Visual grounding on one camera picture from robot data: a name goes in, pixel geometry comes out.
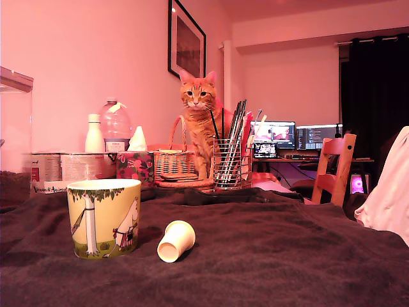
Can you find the black curtain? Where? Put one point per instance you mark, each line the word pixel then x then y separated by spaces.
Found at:
pixel 374 96

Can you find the white wall pipe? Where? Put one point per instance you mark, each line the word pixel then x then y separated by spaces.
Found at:
pixel 227 64

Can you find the white curtain rod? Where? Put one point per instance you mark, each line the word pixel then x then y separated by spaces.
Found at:
pixel 343 43

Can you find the black framed wall picture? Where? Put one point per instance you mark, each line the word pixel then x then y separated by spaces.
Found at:
pixel 187 41

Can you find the pale pink cloth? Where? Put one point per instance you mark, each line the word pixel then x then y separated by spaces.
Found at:
pixel 390 192

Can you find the small white bottle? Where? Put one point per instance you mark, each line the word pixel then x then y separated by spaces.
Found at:
pixel 94 137

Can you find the bundle of dark sticks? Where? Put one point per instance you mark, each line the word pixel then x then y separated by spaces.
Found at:
pixel 238 118

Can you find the square cork coasters stack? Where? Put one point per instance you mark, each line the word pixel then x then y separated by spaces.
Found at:
pixel 179 177

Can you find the computer monitor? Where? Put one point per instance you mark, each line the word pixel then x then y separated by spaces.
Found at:
pixel 316 137
pixel 281 132

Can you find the wooden desk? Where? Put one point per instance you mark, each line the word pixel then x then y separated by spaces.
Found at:
pixel 271 160

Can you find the small laptop screen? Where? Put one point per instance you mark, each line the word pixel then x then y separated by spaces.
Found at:
pixel 264 150

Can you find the orange tabby cat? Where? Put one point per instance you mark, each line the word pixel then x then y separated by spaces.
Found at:
pixel 198 92

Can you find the large clear water bottle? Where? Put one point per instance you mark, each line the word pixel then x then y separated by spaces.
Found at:
pixel 115 128

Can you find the keyboard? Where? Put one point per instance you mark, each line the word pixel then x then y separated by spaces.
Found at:
pixel 300 156

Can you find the computer case with lit fan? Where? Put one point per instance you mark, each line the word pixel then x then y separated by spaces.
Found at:
pixel 359 185

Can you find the red paper packet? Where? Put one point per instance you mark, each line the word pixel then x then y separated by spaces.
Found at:
pixel 246 128

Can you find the wooden chair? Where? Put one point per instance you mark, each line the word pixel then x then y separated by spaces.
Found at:
pixel 345 166

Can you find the floral tissue box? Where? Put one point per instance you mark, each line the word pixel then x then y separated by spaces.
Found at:
pixel 134 168

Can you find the dark table cloth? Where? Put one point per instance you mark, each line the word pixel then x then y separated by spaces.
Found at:
pixel 255 256

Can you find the white labelled box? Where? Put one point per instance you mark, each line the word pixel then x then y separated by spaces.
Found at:
pixel 48 189

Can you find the yellow cartoon print mug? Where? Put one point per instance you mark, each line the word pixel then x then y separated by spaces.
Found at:
pixel 102 220

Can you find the white coffee capsule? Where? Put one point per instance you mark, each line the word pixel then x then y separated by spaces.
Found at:
pixel 177 240

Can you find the white tissue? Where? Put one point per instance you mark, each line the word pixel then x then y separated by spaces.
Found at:
pixel 138 140

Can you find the printed carton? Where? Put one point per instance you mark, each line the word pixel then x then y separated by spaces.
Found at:
pixel 86 166
pixel 44 168

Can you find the cream wooden stick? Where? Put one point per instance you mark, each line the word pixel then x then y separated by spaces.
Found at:
pixel 260 126

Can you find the black straw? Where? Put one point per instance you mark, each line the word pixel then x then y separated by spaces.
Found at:
pixel 215 123
pixel 223 123

